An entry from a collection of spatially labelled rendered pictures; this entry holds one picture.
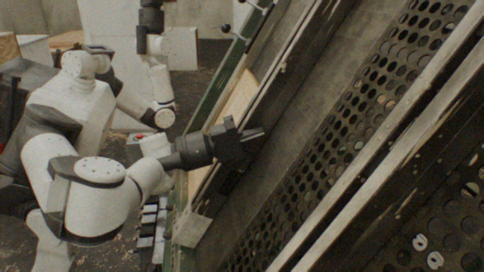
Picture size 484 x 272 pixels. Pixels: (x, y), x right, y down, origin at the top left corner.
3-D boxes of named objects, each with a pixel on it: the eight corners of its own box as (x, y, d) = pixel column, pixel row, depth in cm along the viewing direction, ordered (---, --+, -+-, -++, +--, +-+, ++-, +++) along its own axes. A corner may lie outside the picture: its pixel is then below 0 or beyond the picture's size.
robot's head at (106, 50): (69, 67, 82) (78, 41, 79) (94, 65, 90) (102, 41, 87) (86, 80, 81) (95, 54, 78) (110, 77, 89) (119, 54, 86)
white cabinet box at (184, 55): (171, 64, 633) (168, 27, 600) (200, 63, 633) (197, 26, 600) (166, 70, 593) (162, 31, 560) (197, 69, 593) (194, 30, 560)
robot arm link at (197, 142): (247, 168, 75) (200, 183, 75) (242, 149, 84) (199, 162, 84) (234, 123, 69) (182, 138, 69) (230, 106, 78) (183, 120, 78)
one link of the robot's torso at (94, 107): (-47, 197, 76) (-42, 66, 63) (17, 135, 106) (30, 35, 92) (76, 222, 85) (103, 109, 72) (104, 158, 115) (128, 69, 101)
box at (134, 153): (134, 164, 161) (128, 133, 153) (158, 162, 163) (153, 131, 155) (131, 177, 151) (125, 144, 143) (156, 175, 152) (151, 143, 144)
